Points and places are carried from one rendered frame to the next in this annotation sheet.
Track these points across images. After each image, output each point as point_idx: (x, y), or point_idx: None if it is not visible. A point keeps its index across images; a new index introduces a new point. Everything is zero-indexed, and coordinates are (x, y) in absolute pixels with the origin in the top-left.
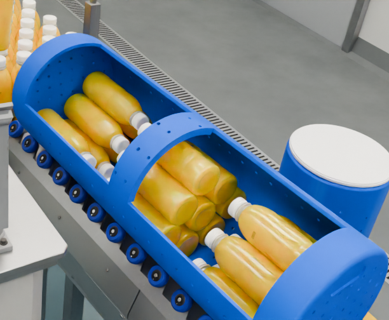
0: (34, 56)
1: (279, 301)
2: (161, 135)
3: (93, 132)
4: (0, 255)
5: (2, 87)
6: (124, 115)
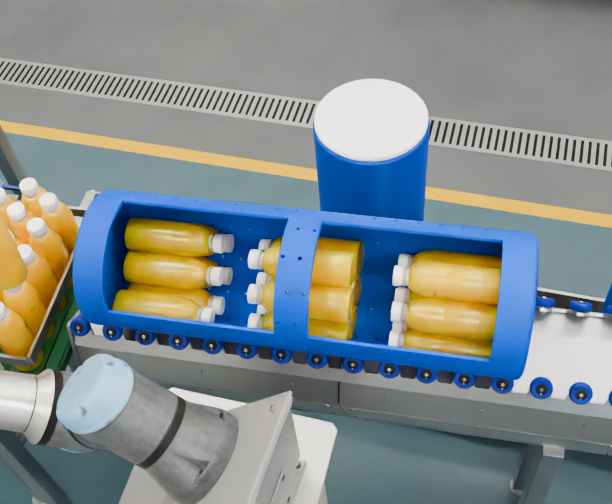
0: (80, 264)
1: (508, 337)
2: (296, 266)
3: (184, 284)
4: (304, 475)
5: (33, 300)
6: (202, 250)
